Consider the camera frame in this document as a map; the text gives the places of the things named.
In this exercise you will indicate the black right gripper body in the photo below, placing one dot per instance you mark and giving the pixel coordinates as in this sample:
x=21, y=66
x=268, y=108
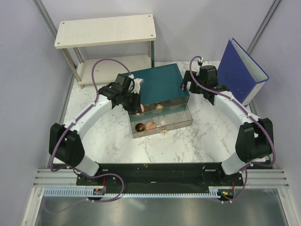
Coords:
x=200, y=89

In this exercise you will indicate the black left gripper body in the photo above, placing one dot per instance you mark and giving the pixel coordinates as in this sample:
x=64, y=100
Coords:
x=130, y=100

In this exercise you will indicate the pink round compact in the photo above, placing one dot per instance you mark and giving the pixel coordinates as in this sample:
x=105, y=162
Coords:
x=142, y=108
x=150, y=125

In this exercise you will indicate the gold round jar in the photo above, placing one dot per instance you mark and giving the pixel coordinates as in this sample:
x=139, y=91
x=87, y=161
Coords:
x=140, y=127

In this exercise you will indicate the teal drawer organizer box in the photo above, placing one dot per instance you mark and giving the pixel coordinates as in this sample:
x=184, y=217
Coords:
x=161, y=79

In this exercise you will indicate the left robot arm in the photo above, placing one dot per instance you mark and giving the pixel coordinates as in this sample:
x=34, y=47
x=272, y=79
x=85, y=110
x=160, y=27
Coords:
x=65, y=142

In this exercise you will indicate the blue lever arch binder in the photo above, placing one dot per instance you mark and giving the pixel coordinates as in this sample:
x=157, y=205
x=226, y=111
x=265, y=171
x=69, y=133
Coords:
x=240, y=73

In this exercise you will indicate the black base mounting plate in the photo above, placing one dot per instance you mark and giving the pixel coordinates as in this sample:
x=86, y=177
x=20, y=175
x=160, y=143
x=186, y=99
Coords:
x=161, y=177

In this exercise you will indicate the white wooden shelf table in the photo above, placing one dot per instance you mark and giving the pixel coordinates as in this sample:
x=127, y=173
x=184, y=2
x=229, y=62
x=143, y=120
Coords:
x=76, y=34

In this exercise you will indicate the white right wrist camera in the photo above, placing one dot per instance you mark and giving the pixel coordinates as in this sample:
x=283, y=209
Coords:
x=203, y=64

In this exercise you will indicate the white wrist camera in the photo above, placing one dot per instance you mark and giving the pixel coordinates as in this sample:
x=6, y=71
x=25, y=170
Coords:
x=203, y=64
x=135, y=84

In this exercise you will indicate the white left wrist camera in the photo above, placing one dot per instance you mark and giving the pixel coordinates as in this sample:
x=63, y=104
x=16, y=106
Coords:
x=135, y=84

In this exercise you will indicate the light blue cable duct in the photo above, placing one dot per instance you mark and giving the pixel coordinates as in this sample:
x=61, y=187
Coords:
x=93, y=193

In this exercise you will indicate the aluminium frame rail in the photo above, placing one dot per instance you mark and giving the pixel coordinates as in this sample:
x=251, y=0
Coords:
x=266, y=178

